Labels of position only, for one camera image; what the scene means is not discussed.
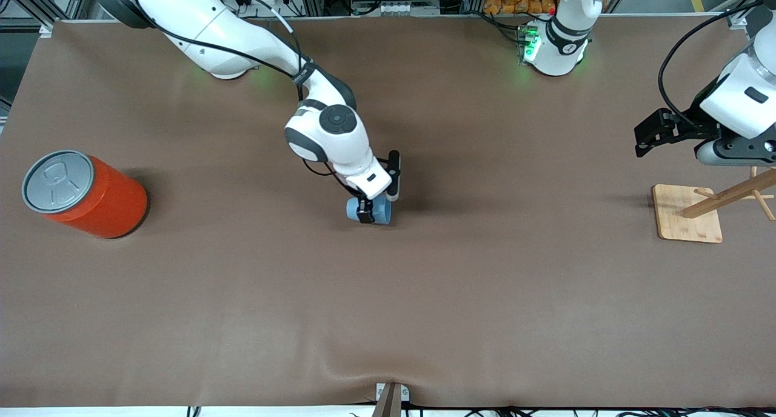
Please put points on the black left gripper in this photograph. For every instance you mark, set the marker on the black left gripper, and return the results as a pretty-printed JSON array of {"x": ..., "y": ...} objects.
[{"x": 689, "y": 128}]

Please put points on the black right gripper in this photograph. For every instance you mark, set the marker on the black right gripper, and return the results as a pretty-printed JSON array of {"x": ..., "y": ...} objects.
[{"x": 365, "y": 211}]

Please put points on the light blue cup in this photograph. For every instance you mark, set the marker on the light blue cup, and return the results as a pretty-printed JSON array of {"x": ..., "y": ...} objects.
[{"x": 382, "y": 214}]

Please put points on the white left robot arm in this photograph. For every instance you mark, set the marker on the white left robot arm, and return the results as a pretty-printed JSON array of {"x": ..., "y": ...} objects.
[{"x": 564, "y": 41}]

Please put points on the brown table cover cloth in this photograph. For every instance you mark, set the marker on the brown table cover cloth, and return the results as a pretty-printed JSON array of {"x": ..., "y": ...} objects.
[{"x": 388, "y": 314}]

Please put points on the wooden mug tree stand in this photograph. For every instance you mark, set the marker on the wooden mug tree stand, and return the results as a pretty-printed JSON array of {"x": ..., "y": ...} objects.
[{"x": 685, "y": 223}]

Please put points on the metal table edge clamp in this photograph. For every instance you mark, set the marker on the metal table edge clamp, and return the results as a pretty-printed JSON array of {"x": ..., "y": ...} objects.
[{"x": 391, "y": 399}]

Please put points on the white power strip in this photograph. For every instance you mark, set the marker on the white power strip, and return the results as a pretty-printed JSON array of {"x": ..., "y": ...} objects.
[{"x": 388, "y": 8}]

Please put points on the orange can with grey lid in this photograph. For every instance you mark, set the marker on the orange can with grey lid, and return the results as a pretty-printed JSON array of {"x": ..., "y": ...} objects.
[{"x": 91, "y": 199}]

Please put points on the metal table corner bracket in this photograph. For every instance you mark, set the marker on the metal table corner bracket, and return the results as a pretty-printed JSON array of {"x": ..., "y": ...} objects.
[
  {"x": 45, "y": 30},
  {"x": 736, "y": 20}
]

